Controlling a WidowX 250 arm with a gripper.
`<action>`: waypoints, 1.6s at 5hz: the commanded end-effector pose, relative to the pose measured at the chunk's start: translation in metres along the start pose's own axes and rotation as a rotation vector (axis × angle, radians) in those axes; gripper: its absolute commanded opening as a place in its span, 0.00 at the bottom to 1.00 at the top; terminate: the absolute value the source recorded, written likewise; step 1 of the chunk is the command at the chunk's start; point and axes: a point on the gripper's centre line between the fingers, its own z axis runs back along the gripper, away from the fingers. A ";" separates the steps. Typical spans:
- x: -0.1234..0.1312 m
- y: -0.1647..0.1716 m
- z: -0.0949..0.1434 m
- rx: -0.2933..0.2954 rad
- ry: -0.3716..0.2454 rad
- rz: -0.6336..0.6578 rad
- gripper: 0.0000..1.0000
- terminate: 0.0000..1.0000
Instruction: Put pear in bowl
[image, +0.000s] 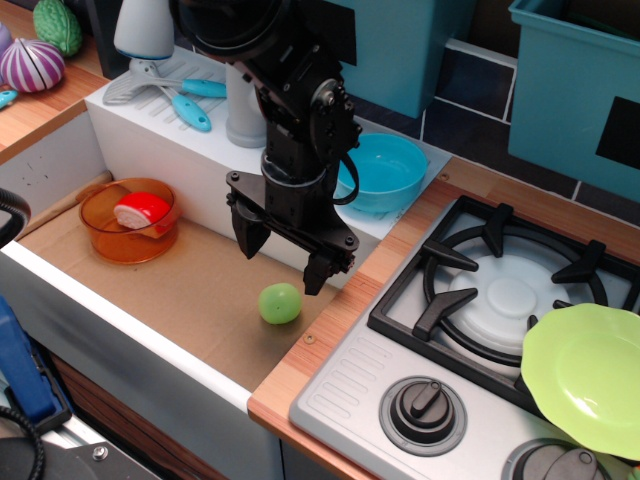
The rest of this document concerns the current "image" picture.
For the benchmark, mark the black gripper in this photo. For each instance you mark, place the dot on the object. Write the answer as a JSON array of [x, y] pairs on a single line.
[[302, 214]]

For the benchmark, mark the green toy pear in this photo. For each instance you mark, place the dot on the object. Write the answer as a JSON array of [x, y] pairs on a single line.
[[279, 303]]

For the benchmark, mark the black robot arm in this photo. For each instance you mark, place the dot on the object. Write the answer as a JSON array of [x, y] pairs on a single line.
[[310, 128]]

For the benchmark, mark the blue plastic bowl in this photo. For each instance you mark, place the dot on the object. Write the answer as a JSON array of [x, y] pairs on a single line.
[[390, 169]]

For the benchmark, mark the brown cardboard sheet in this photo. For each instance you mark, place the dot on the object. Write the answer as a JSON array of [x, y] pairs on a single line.
[[201, 294]]

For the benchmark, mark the grey toy faucet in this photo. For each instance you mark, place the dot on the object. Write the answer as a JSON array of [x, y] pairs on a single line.
[[245, 125]]

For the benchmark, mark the red white toy fruit slice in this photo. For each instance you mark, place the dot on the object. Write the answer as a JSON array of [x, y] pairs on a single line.
[[139, 210]]

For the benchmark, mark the orange transparent pot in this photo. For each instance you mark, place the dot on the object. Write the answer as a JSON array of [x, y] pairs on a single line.
[[119, 244]]

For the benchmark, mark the black stove grate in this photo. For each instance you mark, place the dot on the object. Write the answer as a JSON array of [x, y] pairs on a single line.
[[481, 279]]

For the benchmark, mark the white toy sink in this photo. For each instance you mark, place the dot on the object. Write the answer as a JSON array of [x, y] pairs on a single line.
[[64, 141]]

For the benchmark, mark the silver toy stove top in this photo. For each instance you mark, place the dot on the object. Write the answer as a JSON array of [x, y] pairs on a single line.
[[340, 407]]

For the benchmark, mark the grey stove knob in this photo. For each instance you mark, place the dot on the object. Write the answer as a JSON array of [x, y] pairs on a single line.
[[423, 416], [552, 459]]

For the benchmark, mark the teal storage bin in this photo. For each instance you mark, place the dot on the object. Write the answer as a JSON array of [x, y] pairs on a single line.
[[576, 99], [391, 51]]

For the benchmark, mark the white soap dispenser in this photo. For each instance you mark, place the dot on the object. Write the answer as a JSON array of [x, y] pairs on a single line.
[[144, 30]]

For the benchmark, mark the blue clamp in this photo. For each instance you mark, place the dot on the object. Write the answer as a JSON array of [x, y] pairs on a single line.
[[31, 389]]

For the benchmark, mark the purple striped toy onion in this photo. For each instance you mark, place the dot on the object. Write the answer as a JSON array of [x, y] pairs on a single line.
[[31, 66]]

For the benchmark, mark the light green plastic plate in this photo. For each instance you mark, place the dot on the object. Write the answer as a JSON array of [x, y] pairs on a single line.
[[581, 366]]

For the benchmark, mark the blue utensil tip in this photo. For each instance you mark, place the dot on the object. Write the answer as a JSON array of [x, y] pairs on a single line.
[[7, 97]]

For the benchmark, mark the green toy vegetable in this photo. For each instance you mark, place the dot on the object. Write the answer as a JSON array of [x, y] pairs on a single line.
[[56, 24]]

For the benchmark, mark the purple toy at edge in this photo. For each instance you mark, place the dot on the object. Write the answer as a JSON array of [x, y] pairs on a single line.
[[6, 38]]

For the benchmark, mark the grey utensil blue handle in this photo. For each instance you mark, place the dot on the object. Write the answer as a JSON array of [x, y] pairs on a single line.
[[187, 110]]

